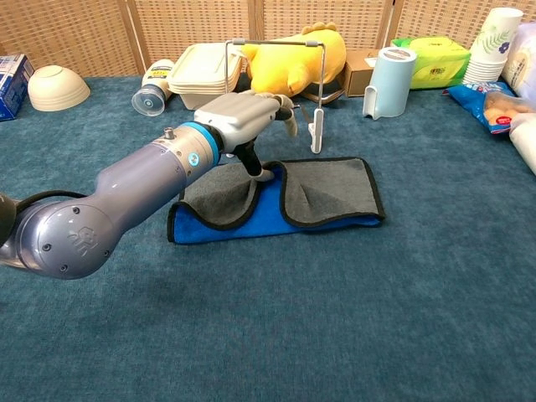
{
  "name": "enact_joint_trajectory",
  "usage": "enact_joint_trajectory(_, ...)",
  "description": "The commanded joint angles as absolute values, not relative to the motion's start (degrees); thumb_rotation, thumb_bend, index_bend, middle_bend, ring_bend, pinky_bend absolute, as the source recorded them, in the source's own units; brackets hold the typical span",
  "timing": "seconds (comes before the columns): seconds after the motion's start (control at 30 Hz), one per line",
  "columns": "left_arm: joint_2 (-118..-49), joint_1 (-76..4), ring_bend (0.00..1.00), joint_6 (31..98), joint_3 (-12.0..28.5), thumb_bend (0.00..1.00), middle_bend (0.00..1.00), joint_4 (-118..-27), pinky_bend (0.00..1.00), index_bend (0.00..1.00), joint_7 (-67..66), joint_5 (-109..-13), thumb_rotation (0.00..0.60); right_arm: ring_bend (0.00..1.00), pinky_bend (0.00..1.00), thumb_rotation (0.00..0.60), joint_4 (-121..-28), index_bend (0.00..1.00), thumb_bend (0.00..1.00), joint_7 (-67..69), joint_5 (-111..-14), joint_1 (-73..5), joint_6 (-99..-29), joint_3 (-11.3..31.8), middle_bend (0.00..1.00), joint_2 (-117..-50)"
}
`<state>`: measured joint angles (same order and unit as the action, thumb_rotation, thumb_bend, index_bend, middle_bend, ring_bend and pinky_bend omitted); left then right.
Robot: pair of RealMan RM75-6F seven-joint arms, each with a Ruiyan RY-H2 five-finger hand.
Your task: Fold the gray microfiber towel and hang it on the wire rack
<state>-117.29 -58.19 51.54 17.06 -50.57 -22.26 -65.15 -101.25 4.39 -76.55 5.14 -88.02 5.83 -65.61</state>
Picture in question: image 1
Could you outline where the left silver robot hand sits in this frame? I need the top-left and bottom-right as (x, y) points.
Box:
(193, 92), (299, 182)

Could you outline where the grey and blue cloth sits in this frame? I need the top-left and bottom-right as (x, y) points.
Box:
(167, 157), (387, 243)

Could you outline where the beige lunch box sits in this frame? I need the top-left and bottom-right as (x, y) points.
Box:
(167, 43), (245, 112)

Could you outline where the yellow plush toy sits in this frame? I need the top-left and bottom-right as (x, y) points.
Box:
(241, 21), (348, 103)

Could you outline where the metal rack with white feet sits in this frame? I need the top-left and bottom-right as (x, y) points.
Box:
(224, 39), (326, 154)

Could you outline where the white mayonnaise squeeze bottle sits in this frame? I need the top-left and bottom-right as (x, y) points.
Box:
(131, 58), (175, 117)

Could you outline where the wicker folding screen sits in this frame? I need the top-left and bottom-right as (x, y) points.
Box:
(0, 0), (536, 80)

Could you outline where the brown cardboard box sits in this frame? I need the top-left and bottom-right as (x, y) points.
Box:
(342, 49), (382, 98)

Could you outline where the light blue cylinder holder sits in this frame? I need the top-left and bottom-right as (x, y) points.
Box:
(362, 46), (417, 121)

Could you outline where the beige upturned bowl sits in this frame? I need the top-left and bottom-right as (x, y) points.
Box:
(27, 64), (91, 112)

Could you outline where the green tissue pack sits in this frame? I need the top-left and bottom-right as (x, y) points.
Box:
(390, 36), (472, 90)

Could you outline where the blue carpet table cover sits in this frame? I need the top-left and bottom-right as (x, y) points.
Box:
(0, 75), (536, 402)

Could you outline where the blue toothpaste box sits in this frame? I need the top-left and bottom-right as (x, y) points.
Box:
(0, 54), (35, 122)

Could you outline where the blue cookie snack bag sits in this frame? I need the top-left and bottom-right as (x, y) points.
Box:
(443, 81), (536, 135)

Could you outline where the stack of paper cups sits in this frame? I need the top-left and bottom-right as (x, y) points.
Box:
(462, 7), (524, 86)

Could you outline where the translucent white plastic bag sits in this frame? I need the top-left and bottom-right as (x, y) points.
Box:
(508, 112), (536, 176)

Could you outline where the pale lavender large bag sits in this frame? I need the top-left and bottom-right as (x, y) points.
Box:
(501, 21), (536, 100)

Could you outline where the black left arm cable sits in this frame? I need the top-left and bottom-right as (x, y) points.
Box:
(12, 190), (89, 215)

